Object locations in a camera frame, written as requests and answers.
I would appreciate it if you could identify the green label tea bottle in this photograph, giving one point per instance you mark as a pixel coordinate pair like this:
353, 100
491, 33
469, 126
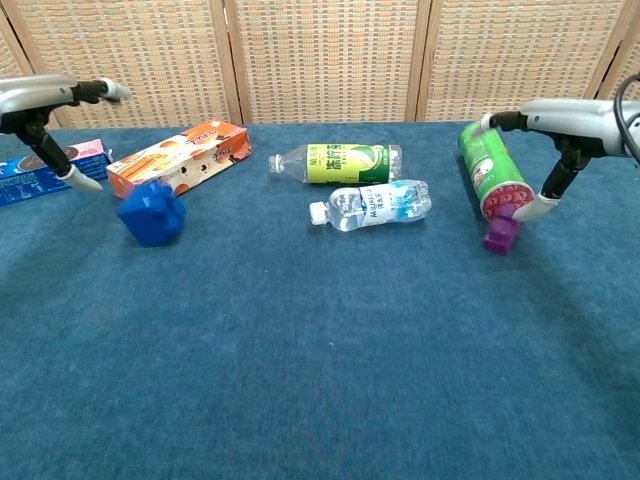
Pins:
345, 164

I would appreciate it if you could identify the blue plastic toy block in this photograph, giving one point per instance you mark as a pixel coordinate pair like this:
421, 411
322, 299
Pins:
151, 215

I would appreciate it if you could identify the blue cookie box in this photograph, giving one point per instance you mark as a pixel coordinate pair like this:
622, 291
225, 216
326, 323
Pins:
45, 170

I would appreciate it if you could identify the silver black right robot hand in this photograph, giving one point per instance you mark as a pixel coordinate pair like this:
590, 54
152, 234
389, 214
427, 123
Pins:
575, 122

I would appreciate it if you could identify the orange wafer box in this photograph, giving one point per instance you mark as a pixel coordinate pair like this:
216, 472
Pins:
185, 157

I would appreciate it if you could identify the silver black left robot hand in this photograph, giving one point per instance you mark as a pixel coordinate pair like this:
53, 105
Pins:
30, 97

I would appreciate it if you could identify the blue felt table mat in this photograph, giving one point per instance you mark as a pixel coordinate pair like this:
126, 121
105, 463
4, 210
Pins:
320, 350

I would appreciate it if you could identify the clear water bottle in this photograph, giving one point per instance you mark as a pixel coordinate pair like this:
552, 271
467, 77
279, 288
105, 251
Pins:
375, 206

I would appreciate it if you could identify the green chips can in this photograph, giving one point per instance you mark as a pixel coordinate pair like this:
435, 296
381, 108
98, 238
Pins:
487, 165

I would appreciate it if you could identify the woven bamboo screen panel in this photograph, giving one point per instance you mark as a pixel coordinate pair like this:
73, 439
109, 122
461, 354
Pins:
140, 55
629, 65
7, 55
327, 60
520, 50

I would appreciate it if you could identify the purple small block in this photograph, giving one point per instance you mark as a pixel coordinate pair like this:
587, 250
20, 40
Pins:
501, 235

